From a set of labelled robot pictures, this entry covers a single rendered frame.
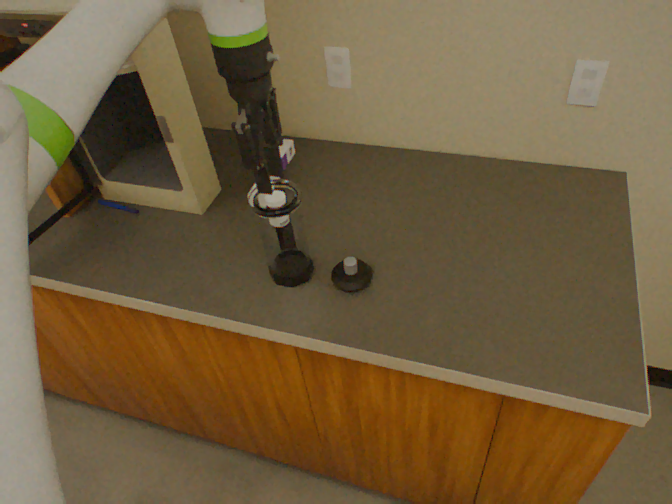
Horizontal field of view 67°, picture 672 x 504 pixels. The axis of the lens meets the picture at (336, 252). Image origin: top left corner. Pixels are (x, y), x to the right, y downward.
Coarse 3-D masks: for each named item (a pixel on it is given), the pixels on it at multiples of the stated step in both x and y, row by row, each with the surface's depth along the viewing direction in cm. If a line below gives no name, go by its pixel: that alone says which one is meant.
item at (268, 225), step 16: (256, 192) 103; (288, 192) 106; (256, 208) 99; (288, 208) 98; (272, 224) 101; (288, 224) 102; (272, 240) 105; (288, 240) 105; (304, 240) 109; (272, 256) 109; (288, 256) 108; (304, 256) 111; (288, 272) 111
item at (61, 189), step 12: (12, 48) 110; (0, 72) 109; (60, 168) 128; (72, 168) 131; (60, 180) 129; (72, 180) 132; (48, 192) 126; (60, 192) 129; (72, 192) 133; (36, 204) 124; (48, 204) 127; (60, 204) 130; (36, 216) 125; (48, 216) 128
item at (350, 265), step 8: (344, 264) 109; (352, 264) 108; (360, 264) 112; (336, 272) 111; (344, 272) 111; (352, 272) 110; (360, 272) 111; (368, 272) 111; (336, 280) 110; (344, 280) 109; (352, 280) 109; (360, 280) 109; (368, 280) 110; (344, 288) 109; (352, 288) 109; (360, 288) 111
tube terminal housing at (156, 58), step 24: (168, 24) 110; (144, 48) 104; (168, 48) 111; (144, 72) 107; (168, 72) 113; (168, 96) 114; (168, 120) 115; (192, 120) 124; (168, 144) 120; (192, 144) 126; (96, 168) 136; (192, 168) 127; (120, 192) 140; (144, 192) 136; (168, 192) 133; (192, 192) 130; (216, 192) 140
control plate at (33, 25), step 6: (0, 24) 101; (6, 24) 100; (12, 24) 99; (18, 24) 99; (30, 24) 98; (36, 24) 97; (42, 24) 96; (48, 24) 96; (54, 24) 95; (6, 30) 104; (12, 30) 103; (18, 30) 103; (24, 30) 102; (30, 30) 101; (36, 30) 101; (42, 30) 100; (48, 30) 100; (24, 36) 106; (30, 36) 106; (36, 36) 105; (42, 36) 104
